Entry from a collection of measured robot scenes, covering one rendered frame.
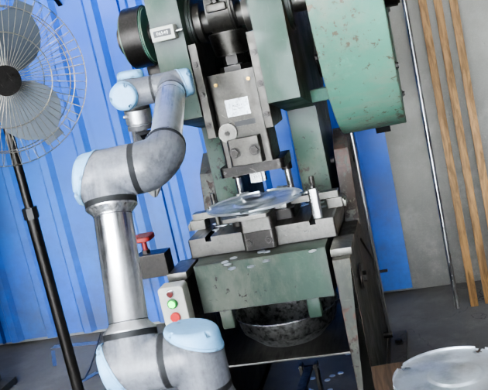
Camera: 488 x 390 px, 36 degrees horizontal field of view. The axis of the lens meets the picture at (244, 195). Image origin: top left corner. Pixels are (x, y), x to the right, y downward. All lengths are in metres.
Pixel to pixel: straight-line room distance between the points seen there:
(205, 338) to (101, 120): 2.23
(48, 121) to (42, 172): 1.15
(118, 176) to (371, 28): 0.70
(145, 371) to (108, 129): 2.20
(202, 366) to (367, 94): 0.83
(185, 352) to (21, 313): 2.61
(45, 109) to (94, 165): 0.98
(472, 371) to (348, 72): 0.77
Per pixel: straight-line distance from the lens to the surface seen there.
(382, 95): 1.96
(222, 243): 2.23
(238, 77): 2.20
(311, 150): 2.45
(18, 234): 3.96
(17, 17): 2.64
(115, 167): 1.63
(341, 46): 1.86
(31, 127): 2.67
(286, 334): 2.28
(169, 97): 1.86
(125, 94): 1.97
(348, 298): 2.07
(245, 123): 2.21
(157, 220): 3.65
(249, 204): 2.15
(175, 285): 2.09
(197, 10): 2.26
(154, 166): 1.62
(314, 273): 2.11
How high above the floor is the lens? 1.19
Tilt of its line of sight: 10 degrees down
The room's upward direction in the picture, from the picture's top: 12 degrees counter-clockwise
